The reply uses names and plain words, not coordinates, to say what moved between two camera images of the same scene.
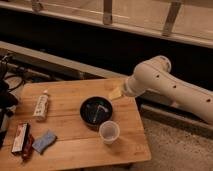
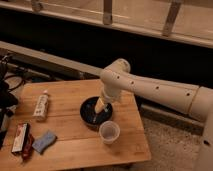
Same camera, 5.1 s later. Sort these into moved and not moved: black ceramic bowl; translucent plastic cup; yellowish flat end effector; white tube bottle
Moved: yellowish flat end effector
Not moved: black ceramic bowl; translucent plastic cup; white tube bottle
